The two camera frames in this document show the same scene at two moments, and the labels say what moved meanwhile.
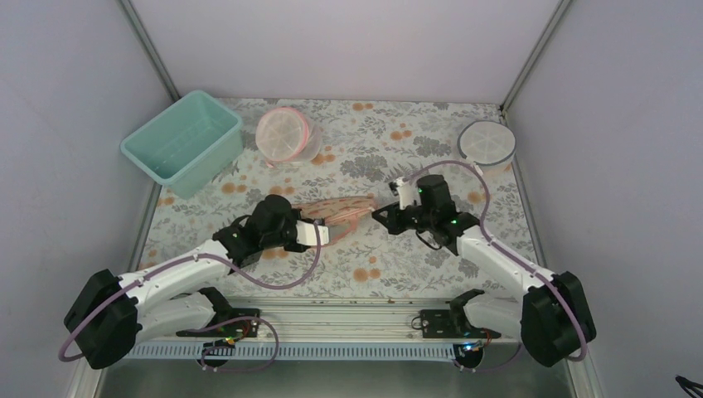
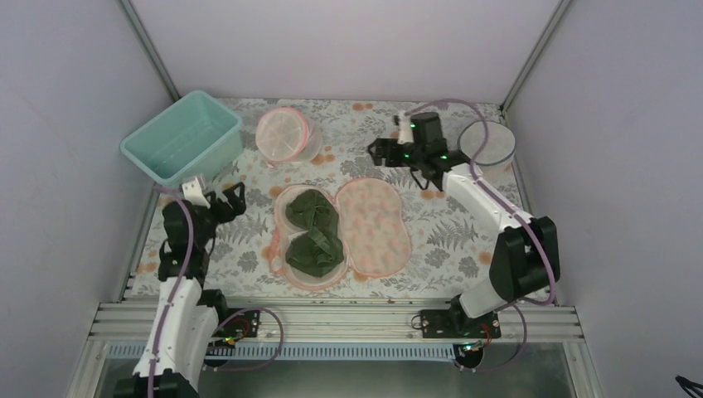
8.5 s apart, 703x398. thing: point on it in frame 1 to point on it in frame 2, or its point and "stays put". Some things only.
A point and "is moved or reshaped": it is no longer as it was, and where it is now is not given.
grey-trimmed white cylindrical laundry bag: (490, 144) stays put
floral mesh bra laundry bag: (342, 214) is moved or reshaped
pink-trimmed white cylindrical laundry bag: (286, 135) stays put
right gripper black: (394, 224) to (380, 144)
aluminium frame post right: (533, 55) stays put
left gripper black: (297, 213) to (237, 206)
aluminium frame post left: (133, 19) stays put
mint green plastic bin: (187, 144) stays put
